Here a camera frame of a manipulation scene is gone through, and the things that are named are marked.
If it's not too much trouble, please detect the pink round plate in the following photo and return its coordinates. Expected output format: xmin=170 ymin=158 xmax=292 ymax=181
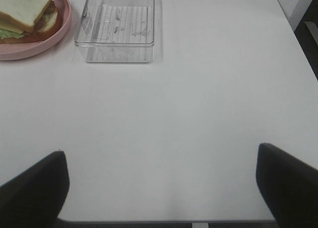
xmin=0 ymin=0 xmax=72 ymax=61

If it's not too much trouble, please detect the bread slice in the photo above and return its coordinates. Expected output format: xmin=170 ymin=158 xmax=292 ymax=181
xmin=0 ymin=11 xmax=62 ymax=44
xmin=0 ymin=0 xmax=52 ymax=32

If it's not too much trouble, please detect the yellow cheese slice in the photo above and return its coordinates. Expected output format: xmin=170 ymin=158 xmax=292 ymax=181
xmin=0 ymin=20 xmax=24 ymax=34

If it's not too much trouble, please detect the green lettuce leaf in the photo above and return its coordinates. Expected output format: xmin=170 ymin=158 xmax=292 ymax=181
xmin=0 ymin=28 xmax=27 ymax=39

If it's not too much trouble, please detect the clear plastic right bin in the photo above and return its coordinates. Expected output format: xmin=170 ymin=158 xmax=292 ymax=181
xmin=74 ymin=0 xmax=155 ymax=64

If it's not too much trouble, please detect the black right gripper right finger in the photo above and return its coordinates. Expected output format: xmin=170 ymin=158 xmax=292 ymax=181
xmin=255 ymin=143 xmax=318 ymax=228

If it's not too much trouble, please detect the bacon strip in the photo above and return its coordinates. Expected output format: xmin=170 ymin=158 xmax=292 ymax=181
xmin=43 ymin=0 xmax=57 ymax=14

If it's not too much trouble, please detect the grey table leg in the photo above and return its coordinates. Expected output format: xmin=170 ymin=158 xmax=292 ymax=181
xmin=304 ymin=21 xmax=318 ymax=45

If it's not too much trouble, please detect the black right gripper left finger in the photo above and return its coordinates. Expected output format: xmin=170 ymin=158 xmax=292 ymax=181
xmin=0 ymin=151 xmax=70 ymax=228

